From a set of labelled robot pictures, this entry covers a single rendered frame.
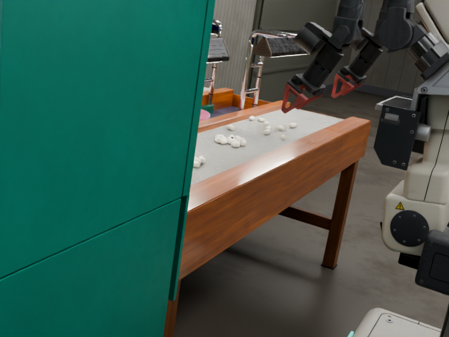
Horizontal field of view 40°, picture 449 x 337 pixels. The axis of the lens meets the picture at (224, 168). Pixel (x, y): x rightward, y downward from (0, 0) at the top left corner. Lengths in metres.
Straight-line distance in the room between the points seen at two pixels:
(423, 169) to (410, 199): 0.09
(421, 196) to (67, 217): 1.03
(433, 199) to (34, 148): 1.13
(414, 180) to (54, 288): 1.03
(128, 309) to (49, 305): 0.26
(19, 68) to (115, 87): 0.22
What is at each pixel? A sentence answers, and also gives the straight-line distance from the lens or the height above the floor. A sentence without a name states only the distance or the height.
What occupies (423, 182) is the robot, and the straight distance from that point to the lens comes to 1.72.
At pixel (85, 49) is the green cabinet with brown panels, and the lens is 0.96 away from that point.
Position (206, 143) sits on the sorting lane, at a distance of 2.19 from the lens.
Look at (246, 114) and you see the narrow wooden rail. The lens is 2.69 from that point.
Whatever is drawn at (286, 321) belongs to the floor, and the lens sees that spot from 2.63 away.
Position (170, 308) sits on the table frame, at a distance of 1.57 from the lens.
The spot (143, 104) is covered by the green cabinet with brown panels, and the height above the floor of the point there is 1.06.
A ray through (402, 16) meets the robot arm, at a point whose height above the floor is 1.28.
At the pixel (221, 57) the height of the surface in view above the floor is 1.06.
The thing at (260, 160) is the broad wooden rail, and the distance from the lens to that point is 1.98.
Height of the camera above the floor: 1.29
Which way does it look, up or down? 17 degrees down
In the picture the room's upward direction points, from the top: 9 degrees clockwise
